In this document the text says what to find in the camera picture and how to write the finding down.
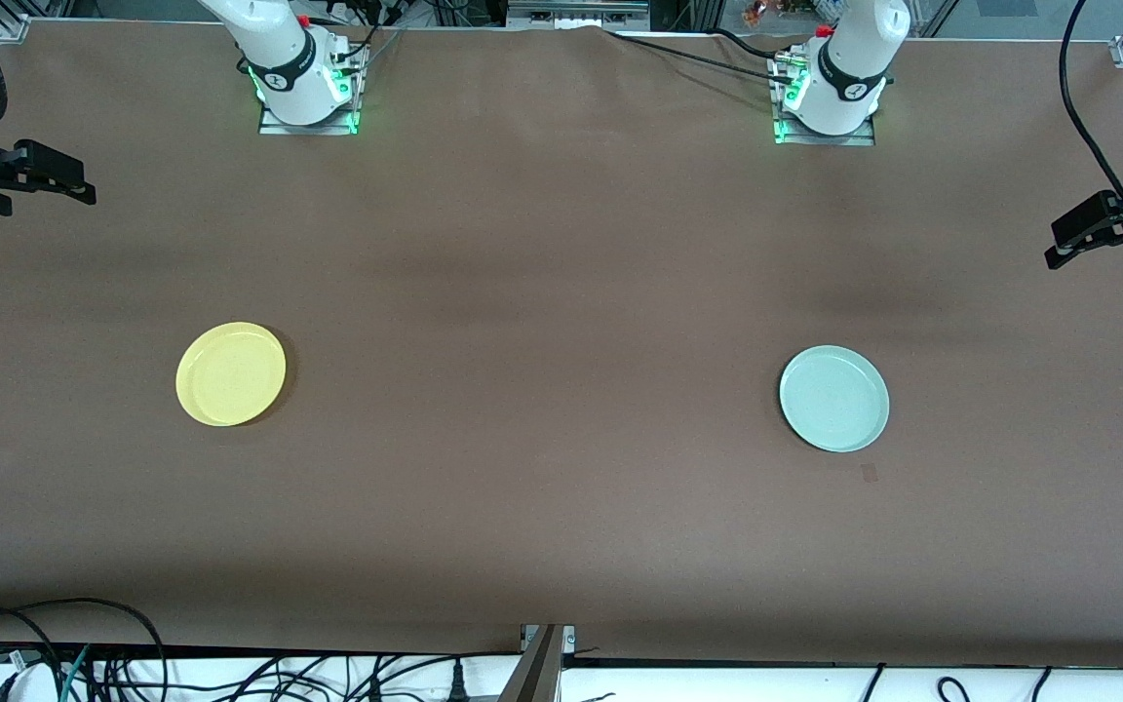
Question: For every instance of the yellow round plate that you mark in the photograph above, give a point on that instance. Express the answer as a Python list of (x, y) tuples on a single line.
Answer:
[(230, 374)]

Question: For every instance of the pale green round plate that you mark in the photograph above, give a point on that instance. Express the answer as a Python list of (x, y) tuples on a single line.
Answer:
[(834, 399)]

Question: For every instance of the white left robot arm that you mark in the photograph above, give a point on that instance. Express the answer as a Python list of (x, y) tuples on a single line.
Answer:
[(854, 58)]

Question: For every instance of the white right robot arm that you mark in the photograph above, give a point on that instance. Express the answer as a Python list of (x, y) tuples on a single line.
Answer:
[(274, 39)]

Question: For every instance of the brown table cover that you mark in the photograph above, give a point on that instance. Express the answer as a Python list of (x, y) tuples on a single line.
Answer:
[(561, 507)]

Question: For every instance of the black power plug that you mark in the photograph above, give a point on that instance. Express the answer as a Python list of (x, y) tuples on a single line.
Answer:
[(458, 682)]

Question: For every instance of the aluminium rail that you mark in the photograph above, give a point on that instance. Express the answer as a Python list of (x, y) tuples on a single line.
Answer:
[(576, 12)]

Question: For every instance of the aluminium frame post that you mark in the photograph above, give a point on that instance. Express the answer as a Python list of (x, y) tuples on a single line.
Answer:
[(534, 673)]

